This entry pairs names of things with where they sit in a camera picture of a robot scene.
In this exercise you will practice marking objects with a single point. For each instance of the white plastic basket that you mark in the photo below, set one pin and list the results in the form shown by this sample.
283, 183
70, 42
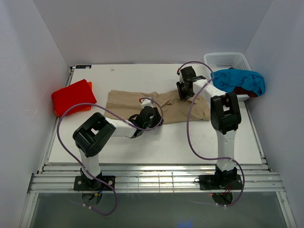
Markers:
226, 60

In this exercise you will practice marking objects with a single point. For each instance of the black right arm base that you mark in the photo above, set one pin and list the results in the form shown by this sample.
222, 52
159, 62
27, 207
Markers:
210, 182

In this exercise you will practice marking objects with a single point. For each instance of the folded red t shirt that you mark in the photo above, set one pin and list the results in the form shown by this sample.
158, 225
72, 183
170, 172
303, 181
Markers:
73, 97

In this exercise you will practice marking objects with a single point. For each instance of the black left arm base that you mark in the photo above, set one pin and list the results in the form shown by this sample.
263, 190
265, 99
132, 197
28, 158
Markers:
84, 184

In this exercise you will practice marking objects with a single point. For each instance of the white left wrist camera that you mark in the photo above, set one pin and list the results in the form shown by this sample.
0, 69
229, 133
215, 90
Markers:
146, 102

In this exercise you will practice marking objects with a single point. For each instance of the dark red t shirt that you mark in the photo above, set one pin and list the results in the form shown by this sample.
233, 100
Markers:
242, 91

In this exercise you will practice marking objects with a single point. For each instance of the blue label sticker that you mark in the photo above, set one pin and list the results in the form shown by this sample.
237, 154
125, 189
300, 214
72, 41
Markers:
83, 66

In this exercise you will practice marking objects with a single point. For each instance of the beige t shirt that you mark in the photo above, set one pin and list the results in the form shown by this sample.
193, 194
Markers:
126, 104

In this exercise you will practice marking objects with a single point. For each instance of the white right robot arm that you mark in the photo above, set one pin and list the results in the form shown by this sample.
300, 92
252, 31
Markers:
225, 118

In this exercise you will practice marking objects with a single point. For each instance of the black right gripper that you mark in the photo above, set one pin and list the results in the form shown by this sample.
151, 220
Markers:
183, 90

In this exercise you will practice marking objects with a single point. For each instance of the aluminium table frame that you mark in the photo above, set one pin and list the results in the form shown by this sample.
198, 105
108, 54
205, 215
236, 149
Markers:
160, 161

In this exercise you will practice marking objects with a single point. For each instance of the blue t shirt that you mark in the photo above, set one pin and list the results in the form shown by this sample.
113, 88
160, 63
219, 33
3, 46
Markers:
228, 80

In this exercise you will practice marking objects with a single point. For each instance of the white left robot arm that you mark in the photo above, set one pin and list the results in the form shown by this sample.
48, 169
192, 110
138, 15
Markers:
92, 136

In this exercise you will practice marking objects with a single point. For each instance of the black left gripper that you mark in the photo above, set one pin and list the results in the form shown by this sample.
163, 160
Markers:
152, 118

